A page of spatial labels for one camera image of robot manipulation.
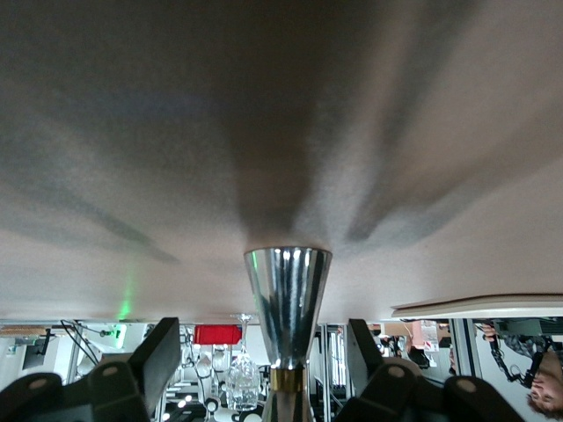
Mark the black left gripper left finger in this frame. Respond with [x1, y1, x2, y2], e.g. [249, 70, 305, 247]
[0, 316, 182, 422]

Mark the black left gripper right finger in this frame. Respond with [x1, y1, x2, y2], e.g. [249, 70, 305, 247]
[334, 318, 524, 422]

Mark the silver metal jigger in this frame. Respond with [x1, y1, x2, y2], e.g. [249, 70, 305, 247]
[244, 247, 333, 422]

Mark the clear crystal wine glass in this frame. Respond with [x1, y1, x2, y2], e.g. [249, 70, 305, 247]
[225, 312, 262, 412]

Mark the red storage box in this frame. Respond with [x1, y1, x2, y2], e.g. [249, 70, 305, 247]
[193, 324, 243, 346]

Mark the cream rabbit print tray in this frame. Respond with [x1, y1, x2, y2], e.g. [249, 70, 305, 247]
[390, 293, 563, 320]

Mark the person with brown hair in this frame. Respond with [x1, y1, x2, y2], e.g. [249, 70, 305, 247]
[481, 318, 563, 418]

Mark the brown table cover sheet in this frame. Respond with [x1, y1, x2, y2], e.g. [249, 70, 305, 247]
[0, 0, 563, 324]

